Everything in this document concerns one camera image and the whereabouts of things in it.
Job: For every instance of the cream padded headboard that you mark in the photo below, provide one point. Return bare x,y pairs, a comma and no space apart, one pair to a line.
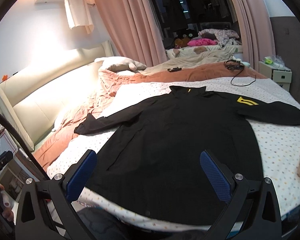
32,99

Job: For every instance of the white bedside cabinet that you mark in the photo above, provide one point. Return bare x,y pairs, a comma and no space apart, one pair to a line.
280,75

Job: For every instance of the small black device on bed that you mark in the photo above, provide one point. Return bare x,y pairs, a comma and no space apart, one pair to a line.
175,69

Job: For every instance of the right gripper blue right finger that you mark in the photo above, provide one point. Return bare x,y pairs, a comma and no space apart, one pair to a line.
219,176

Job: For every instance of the pink right curtain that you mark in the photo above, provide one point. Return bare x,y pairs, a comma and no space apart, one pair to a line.
256,30

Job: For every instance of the pink curtain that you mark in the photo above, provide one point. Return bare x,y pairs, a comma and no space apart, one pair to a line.
132,28
256,30

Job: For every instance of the cream cloth on air conditioner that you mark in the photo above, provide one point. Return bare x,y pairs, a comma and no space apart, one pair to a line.
78,15

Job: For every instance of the beige bed sheet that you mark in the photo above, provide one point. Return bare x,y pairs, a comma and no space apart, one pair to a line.
196,56

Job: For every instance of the pile of colourful clothes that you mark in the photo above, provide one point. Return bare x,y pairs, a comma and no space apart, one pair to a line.
206,37

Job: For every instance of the green items on cabinet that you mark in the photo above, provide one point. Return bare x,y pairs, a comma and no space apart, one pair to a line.
275,61

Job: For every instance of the beige plush pillow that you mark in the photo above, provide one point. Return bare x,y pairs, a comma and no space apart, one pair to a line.
119,63

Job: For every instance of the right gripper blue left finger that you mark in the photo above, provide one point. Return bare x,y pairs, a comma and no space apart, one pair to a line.
78,174

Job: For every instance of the white floral quilt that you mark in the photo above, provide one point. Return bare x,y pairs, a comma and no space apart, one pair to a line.
279,145

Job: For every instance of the pink left curtain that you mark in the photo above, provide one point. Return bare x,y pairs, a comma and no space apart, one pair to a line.
132,28

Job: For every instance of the black coat with yellow logo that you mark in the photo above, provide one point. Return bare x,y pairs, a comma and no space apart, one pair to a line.
151,166

